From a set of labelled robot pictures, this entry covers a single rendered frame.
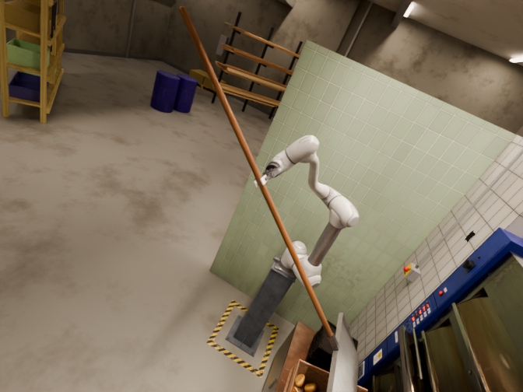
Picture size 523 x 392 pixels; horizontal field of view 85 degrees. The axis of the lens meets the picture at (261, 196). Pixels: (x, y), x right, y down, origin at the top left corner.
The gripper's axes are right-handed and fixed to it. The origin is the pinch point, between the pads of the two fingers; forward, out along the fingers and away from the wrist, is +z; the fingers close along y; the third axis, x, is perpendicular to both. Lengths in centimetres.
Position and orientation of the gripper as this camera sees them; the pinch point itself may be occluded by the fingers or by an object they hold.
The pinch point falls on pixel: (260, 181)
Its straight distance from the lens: 133.2
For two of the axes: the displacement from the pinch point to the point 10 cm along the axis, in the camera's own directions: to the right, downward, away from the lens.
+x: -4.1, -8.9, -2.0
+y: -8.4, 2.9, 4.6
